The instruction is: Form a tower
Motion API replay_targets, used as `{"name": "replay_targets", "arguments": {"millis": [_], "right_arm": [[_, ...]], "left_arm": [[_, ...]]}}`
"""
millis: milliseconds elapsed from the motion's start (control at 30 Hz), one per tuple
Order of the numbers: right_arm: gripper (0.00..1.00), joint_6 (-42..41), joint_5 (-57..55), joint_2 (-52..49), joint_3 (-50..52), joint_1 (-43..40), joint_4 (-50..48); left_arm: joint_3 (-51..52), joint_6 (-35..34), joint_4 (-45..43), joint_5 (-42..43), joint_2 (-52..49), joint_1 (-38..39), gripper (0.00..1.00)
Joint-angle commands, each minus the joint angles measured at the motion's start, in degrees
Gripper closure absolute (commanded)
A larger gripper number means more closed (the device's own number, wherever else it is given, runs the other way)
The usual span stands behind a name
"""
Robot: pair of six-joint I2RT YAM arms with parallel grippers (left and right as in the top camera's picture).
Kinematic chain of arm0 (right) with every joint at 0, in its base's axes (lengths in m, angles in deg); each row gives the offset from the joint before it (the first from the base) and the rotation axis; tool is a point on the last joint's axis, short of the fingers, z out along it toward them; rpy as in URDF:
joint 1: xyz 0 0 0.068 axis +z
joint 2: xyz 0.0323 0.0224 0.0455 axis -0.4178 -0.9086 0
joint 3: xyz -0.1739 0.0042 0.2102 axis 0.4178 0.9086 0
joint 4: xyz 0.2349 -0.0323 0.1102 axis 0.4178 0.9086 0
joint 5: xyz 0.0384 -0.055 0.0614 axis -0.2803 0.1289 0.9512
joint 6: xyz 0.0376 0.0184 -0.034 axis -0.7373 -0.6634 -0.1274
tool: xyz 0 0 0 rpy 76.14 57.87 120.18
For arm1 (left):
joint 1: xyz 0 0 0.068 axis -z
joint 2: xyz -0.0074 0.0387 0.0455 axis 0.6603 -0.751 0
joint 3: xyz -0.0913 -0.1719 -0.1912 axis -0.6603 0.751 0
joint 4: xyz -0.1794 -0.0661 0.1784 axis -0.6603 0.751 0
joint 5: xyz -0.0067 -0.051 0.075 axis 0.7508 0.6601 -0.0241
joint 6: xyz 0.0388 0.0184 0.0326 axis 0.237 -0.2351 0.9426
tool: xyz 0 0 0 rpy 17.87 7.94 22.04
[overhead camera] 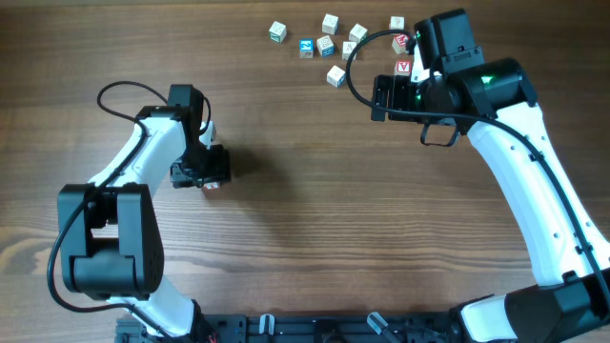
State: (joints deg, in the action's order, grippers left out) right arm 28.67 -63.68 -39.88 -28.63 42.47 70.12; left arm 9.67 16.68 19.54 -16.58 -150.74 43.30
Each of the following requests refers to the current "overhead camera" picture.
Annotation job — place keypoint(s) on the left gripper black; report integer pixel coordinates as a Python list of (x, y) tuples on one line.
[(216, 171)]

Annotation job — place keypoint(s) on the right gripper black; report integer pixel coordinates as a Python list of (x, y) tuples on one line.
[(397, 110)]

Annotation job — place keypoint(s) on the yellow sided picture block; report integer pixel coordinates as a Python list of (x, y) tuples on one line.
[(212, 185)]

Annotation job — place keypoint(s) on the blue P letter block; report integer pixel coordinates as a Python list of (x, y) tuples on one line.
[(336, 76)]

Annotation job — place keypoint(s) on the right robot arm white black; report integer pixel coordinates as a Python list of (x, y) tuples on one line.
[(496, 107)]

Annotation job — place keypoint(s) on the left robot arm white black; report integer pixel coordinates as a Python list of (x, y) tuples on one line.
[(109, 245)]

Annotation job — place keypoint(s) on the red V letter block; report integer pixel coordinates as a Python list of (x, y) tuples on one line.
[(403, 68)]

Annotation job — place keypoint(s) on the red M letter block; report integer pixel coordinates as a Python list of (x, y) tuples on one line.
[(400, 43)]

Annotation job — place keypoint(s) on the picture block centre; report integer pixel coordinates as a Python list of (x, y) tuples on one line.
[(347, 49)]

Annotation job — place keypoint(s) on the plain block upper right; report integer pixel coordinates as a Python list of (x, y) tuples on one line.
[(397, 23)]

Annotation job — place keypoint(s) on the plain block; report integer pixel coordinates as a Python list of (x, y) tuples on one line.
[(330, 24), (397, 23)]

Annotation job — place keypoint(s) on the green sided block upper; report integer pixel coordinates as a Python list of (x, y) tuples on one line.
[(358, 33)]

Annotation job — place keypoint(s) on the blue sided picture block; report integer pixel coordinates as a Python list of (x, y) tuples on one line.
[(325, 46)]

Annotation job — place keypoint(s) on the plain top block upper middle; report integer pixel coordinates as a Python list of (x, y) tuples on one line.
[(330, 24)]

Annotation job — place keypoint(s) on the blue H letter block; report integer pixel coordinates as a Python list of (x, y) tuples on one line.
[(306, 48)]

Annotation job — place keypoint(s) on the green letter block far left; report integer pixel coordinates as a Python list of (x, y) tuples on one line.
[(278, 32)]

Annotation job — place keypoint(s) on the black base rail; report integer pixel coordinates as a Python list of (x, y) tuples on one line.
[(375, 327)]

